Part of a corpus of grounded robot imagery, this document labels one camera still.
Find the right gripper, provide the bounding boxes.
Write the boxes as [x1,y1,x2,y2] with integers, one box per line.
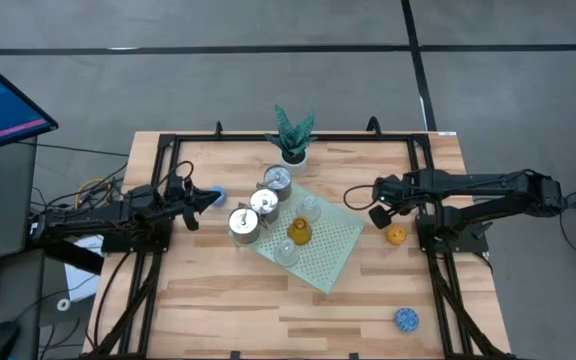
[370,172,422,230]

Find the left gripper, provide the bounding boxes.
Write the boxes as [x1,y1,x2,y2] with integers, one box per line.
[160,174,222,232]

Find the blue patterned candle holder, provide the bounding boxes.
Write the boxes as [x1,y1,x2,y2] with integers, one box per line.
[209,185,228,208]

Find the silver tin candle holder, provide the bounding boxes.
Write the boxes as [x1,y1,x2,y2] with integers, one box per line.
[227,207,262,246]
[248,187,281,229]
[262,164,293,202]

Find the clear glass candle holder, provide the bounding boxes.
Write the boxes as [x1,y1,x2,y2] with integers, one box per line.
[295,193,322,224]
[272,238,301,268]

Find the amber glass candle holder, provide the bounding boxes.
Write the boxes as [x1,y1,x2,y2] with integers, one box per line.
[286,216,313,247]

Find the green perforated mat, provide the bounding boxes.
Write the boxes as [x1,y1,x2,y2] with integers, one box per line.
[226,172,365,295]

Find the artificial plant in white pot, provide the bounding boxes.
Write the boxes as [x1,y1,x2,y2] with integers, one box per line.
[264,103,318,176]

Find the blue scrubby ball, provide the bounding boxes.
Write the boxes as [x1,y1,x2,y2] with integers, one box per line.
[393,307,420,335]

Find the black stand bar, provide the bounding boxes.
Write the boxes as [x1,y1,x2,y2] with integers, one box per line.
[26,230,105,276]

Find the white paper sheet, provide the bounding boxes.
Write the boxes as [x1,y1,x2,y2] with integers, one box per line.
[63,234,105,303]

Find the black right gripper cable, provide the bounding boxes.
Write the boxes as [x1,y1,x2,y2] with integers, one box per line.
[342,184,377,212]

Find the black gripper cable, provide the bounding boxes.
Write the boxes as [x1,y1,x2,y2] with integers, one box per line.
[342,184,377,212]
[165,159,194,190]

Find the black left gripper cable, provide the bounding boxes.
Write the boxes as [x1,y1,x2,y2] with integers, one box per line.
[165,159,194,190]

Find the black aluminium table frame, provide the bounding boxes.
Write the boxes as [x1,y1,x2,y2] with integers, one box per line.
[82,115,517,360]

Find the thin black cable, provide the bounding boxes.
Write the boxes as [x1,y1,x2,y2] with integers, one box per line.
[17,141,129,157]

